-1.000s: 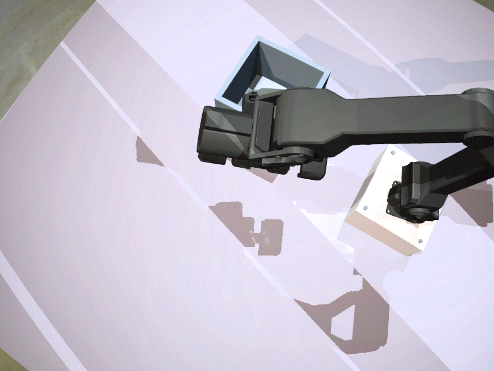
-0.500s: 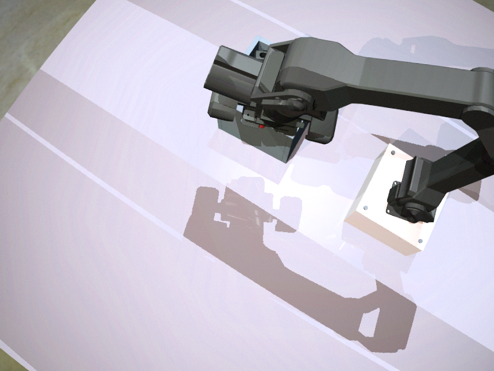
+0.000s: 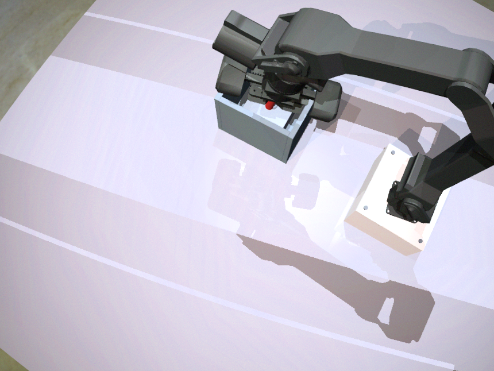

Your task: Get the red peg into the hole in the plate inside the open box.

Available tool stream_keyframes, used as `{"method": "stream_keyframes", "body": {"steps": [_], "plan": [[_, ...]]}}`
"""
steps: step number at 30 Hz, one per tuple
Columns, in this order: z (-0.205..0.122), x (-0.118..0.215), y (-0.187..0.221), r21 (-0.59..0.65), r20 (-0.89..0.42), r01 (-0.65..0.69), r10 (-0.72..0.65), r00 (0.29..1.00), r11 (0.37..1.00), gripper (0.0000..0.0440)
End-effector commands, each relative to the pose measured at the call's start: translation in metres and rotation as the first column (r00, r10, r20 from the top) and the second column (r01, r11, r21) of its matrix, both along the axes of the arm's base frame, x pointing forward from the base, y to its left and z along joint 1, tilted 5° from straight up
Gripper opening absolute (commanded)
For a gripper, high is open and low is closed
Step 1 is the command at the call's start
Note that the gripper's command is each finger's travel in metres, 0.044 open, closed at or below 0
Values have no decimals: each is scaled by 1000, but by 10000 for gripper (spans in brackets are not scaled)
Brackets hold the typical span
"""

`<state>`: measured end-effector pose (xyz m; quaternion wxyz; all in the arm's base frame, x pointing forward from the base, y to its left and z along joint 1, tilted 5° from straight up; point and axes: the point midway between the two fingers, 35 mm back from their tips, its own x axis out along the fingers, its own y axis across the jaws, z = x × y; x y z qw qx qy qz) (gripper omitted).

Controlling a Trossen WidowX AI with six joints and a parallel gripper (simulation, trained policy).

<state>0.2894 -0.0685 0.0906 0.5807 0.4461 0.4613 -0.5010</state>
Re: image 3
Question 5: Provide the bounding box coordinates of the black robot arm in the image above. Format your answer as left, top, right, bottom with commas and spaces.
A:
212, 8, 494, 224

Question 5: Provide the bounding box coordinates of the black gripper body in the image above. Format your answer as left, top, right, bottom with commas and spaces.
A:
215, 55, 342, 122

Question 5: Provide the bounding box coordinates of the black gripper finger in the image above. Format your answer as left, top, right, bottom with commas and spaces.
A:
275, 103, 302, 114
248, 65, 268, 105

